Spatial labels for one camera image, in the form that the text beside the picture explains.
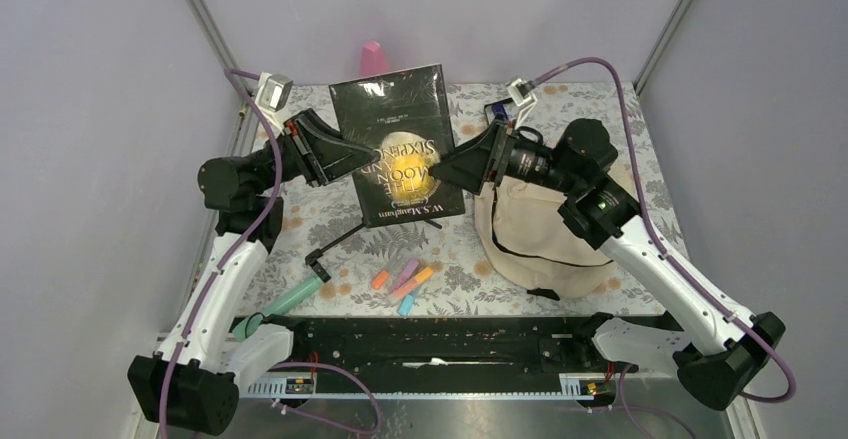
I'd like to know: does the cream canvas backpack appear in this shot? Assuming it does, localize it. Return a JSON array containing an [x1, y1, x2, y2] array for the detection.
[[474, 177, 616, 301]]

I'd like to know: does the mint green tube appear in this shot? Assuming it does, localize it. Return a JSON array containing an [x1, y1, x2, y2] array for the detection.
[[232, 276, 325, 342]]

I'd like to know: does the orange yellow highlighter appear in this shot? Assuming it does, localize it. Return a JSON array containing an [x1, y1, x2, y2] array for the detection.
[[388, 267, 434, 304]]

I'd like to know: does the purple eraser block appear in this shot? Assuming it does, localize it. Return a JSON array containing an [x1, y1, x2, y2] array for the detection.
[[491, 104, 510, 123]]

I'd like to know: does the black folding tripod stand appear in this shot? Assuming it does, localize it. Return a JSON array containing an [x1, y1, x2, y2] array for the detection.
[[302, 220, 442, 291]]

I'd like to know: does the black notebook gold emblem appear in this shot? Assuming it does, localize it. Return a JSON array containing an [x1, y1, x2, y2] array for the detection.
[[329, 64, 465, 228]]

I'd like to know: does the pink cone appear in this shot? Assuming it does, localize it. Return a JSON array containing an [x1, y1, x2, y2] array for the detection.
[[359, 40, 392, 78]]

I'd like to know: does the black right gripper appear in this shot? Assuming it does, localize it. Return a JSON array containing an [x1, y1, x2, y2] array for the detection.
[[428, 113, 581, 195]]

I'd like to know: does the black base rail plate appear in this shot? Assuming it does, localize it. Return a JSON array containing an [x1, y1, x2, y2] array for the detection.
[[241, 316, 625, 400]]

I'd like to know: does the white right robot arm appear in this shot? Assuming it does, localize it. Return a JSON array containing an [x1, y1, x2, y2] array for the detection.
[[430, 118, 785, 411]]

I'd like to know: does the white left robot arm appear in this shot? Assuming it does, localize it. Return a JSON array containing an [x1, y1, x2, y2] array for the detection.
[[127, 69, 379, 438]]

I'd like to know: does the pink highlighter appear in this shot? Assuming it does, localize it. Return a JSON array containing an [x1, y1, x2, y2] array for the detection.
[[389, 259, 419, 292]]

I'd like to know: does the floral patterned table mat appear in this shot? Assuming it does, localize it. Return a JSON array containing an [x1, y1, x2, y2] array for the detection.
[[237, 83, 685, 317]]

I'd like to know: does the light blue highlighter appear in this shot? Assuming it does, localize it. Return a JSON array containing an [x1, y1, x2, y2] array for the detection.
[[397, 293, 416, 317]]

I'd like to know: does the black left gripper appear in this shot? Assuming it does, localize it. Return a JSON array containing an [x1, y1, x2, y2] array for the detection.
[[247, 108, 382, 194]]

